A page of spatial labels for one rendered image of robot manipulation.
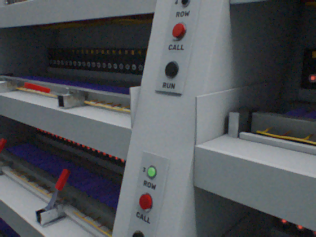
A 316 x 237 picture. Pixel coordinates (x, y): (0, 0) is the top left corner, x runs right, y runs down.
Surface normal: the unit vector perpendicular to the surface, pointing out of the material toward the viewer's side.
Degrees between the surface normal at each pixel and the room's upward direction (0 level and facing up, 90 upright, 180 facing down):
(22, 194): 17
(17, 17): 107
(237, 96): 90
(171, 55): 90
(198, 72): 90
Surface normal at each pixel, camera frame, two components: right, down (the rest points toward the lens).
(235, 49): 0.73, 0.15
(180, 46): -0.65, -0.11
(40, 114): -0.68, 0.18
